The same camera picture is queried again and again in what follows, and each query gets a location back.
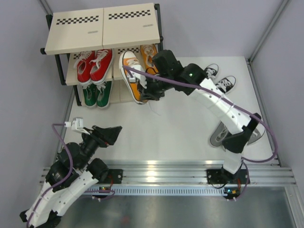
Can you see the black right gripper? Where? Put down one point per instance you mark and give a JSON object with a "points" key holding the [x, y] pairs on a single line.
{"points": [[146, 94]]}

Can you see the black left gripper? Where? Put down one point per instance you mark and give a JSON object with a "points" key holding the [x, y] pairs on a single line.
{"points": [[102, 135]]}

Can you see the orange canvas sneaker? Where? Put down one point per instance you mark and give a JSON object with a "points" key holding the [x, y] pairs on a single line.
{"points": [[148, 52], [129, 59]]}

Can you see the green canvas sneaker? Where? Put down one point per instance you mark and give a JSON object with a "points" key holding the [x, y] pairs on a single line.
{"points": [[103, 94], [89, 93]]}

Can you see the black canvas sneaker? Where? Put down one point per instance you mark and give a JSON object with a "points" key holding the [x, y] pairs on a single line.
{"points": [[212, 71], [226, 84]]}

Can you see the red canvas sneaker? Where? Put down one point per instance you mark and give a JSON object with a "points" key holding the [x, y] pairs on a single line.
{"points": [[101, 65], [83, 67]]}

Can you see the grey canvas sneaker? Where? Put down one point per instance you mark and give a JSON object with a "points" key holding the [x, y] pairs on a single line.
{"points": [[256, 134], [218, 135]]}

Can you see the blue canvas sneaker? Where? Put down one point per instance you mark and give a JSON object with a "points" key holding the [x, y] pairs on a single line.
{"points": [[154, 107]]}

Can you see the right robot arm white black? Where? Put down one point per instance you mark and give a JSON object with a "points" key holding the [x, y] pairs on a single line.
{"points": [[195, 82]]}

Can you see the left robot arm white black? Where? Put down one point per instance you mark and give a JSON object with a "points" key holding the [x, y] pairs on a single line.
{"points": [[72, 174]]}

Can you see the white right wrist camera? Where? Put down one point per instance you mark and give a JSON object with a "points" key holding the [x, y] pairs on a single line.
{"points": [[134, 77]]}

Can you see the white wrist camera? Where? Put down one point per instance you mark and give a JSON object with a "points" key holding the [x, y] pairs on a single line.
{"points": [[76, 125], [134, 77]]}

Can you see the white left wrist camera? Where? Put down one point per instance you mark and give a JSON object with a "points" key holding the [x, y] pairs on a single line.
{"points": [[76, 125]]}

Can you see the white slotted cable duct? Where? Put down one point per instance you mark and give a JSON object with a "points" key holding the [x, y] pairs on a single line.
{"points": [[167, 191]]}

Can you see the beige shoe shelf black frame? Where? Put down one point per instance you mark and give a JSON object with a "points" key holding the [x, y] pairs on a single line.
{"points": [[120, 28]]}

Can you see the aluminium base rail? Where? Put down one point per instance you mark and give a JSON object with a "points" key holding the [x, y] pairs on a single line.
{"points": [[193, 173]]}

